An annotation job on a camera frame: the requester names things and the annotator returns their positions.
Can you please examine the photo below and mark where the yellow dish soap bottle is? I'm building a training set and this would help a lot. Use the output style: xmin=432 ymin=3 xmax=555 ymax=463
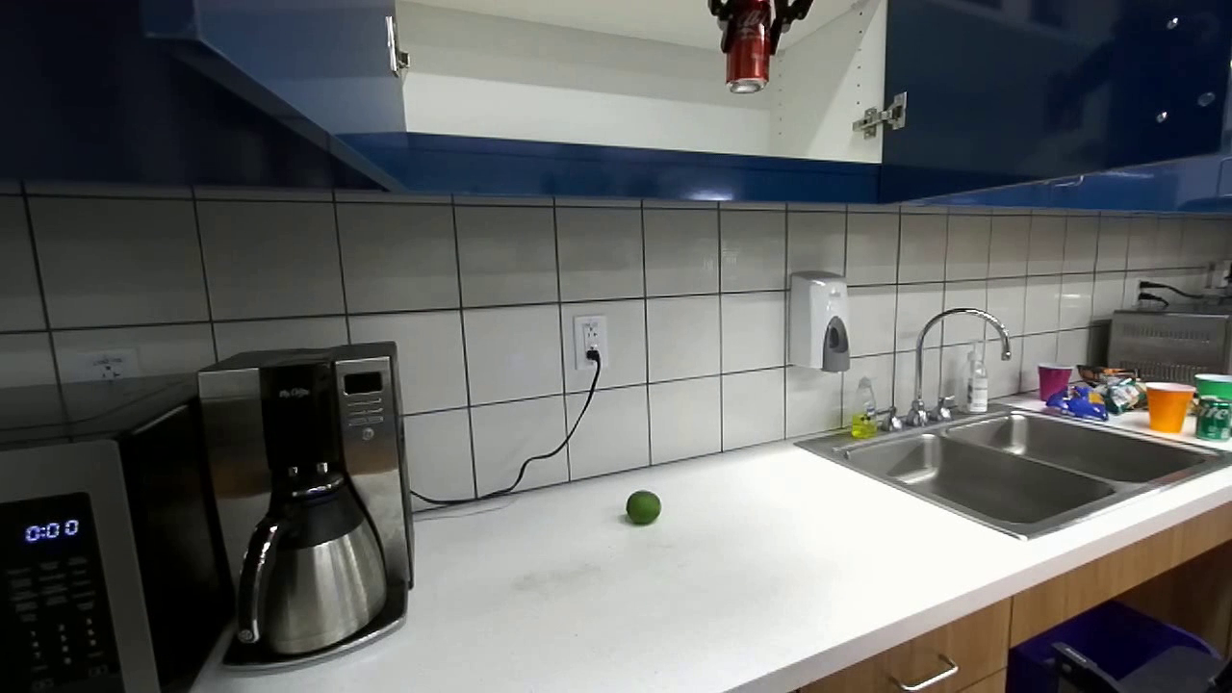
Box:
xmin=843 ymin=377 xmax=876 ymax=439

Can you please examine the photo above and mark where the green cup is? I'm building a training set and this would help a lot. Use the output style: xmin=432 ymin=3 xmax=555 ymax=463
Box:
xmin=1193 ymin=374 xmax=1232 ymax=442

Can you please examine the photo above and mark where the steel coffee carafe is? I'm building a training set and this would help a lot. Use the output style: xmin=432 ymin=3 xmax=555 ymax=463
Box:
xmin=236 ymin=463 xmax=390 ymax=659

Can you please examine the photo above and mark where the black coffee maker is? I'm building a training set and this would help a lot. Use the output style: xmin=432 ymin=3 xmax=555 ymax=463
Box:
xmin=199 ymin=344 xmax=413 ymax=665

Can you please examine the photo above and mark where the red soda can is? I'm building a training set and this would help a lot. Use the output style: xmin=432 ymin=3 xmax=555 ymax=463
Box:
xmin=718 ymin=0 xmax=775 ymax=96

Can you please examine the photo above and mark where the blue trash bin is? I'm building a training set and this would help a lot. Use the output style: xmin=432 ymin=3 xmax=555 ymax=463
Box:
xmin=1007 ymin=602 xmax=1228 ymax=693

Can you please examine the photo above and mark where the green lime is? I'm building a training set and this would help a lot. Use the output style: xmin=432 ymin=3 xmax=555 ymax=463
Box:
xmin=623 ymin=489 xmax=661 ymax=526

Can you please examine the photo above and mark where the orange cup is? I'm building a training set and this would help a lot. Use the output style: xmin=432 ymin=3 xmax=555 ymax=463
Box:
xmin=1146 ymin=381 xmax=1196 ymax=430

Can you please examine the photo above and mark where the white soap dispenser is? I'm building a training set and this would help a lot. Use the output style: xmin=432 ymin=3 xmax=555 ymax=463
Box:
xmin=789 ymin=275 xmax=852 ymax=374

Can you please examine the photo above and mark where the chrome faucet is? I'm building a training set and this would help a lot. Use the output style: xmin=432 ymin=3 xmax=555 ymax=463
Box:
xmin=874 ymin=303 xmax=1011 ymax=430

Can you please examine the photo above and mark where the stainless steel sink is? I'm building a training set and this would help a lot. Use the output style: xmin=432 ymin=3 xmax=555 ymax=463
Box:
xmin=808 ymin=411 xmax=1228 ymax=538

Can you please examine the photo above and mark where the black power cord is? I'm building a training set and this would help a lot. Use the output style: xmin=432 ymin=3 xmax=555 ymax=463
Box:
xmin=403 ymin=344 xmax=609 ymax=511

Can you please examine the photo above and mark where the white wall outlet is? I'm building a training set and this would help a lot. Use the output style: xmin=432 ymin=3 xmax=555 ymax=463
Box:
xmin=573 ymin=316 xmax=609 ymax=368

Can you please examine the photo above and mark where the purple cup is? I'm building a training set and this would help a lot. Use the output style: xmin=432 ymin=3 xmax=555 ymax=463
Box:
xmin=1035 ymin=362 xmax=1074 ymax=399

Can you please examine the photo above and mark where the blue cupboard door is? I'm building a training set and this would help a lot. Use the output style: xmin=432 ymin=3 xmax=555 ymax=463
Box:
xmin=141 ymin=0 xmax=409 ymax=188
xmin=880 ymin=0 xmax=1232 ymax=186

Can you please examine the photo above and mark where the clear soap bottle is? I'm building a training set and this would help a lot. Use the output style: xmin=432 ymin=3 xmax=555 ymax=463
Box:
xmin=966 ymin=356 xmax=989 ymax=411

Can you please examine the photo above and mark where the black microwave oven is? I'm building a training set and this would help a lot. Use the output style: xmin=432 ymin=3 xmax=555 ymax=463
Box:
xmin=0 ymin=377 xmax=232 ymax=693

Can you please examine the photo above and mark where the wooden drawer front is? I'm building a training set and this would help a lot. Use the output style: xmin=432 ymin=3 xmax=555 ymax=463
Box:
xmin=798 ymin=606 xmax=1007 ymax=693

